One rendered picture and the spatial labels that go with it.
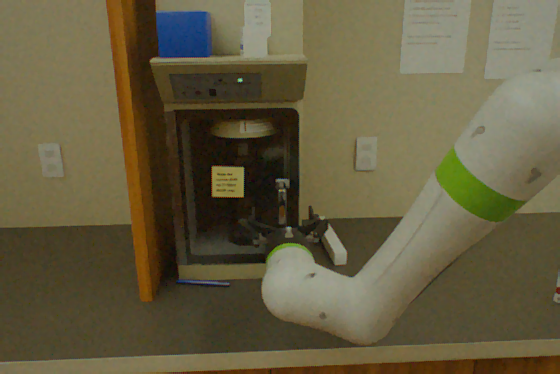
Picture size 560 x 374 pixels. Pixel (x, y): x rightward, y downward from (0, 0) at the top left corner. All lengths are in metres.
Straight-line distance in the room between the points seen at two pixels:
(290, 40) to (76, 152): 0.87
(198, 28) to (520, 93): 0.63
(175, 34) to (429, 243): 0.64
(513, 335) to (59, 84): 1.43
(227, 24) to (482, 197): 0.70
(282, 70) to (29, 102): 0.94
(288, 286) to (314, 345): 0.29
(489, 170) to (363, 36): 1.03
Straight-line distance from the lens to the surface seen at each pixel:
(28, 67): 1.70
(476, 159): 0.62
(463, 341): 1.12
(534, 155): 0.60
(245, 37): 1.03
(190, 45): 1.01
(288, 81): 1.05
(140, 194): 1.11
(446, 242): 0.68
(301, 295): 0.78
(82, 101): 1.65
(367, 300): 0.79
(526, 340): 1.17
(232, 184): 1.16
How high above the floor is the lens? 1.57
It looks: 19 degrees down
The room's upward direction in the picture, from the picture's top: straight up
